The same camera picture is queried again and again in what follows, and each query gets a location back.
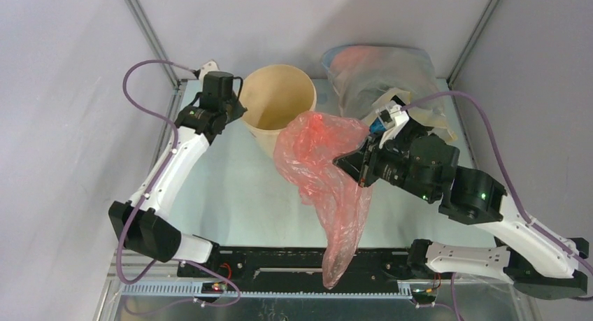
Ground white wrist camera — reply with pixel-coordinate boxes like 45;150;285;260
192;59;220;80
371;101;410;148

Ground aluminium frame rail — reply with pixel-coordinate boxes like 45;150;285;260
106;249;529;301

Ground left circuit board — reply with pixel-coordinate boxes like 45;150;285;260
201;282;227;294

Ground large translucent storage bag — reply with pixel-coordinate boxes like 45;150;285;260
322;45;440;124

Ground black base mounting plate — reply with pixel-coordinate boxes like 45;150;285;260
178;245;452;297

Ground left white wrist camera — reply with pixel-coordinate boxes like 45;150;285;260
192;59;220;80

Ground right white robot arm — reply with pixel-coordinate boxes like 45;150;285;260
333;124;589;300

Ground beige plastic trash bin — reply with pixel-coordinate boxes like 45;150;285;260
239;64;317;157

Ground circuit board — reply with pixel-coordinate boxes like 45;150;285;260
412;288;437;308
201;282;227;294

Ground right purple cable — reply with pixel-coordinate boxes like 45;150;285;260
400;90;593;321

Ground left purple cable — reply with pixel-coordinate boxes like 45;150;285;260
115;59;242;316

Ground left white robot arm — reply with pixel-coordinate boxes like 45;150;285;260
108;71;246;277

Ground red plastic trash bag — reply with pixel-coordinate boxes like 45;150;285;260
273;111;373;290

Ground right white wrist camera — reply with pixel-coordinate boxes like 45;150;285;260
371;101;410;148

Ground right circuit board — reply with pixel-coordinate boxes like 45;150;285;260
412;288;437;308

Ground purple cable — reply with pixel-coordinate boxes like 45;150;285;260
400;90;593;321
115;59;242;316

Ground blue plastic trash bag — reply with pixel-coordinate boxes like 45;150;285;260
369;117;385;134

